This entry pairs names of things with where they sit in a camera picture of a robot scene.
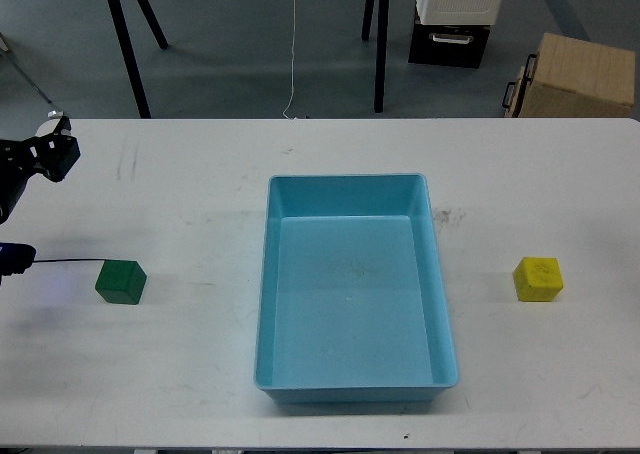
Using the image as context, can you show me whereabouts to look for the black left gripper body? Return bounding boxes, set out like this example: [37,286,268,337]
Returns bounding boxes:
[1,139,35,223]

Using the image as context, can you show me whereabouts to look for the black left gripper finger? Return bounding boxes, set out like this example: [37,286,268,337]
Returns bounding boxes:
[30,116,81,183]

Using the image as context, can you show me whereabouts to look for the green wooden cube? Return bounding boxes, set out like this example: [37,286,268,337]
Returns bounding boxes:
[95,260,147,305]

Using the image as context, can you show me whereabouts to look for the yellow wooden cube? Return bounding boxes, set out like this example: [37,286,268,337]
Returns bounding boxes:
[513,257,564,302]

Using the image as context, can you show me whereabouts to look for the black left table legs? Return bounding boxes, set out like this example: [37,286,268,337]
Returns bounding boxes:
[99,0,169,119]

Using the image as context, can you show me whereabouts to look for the black table legs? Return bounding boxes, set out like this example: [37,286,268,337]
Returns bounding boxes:
[99,0,169,119]
[361,0,390,114]

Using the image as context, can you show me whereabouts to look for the light blue plastic bin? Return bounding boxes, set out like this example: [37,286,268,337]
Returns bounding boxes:
[254,174,459,403]

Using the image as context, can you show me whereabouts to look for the black right table legs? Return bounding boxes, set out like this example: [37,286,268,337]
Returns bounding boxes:
[361,0,390,114]

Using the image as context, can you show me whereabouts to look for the white hanging cord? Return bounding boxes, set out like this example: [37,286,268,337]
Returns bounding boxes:
[282,0,312,122]

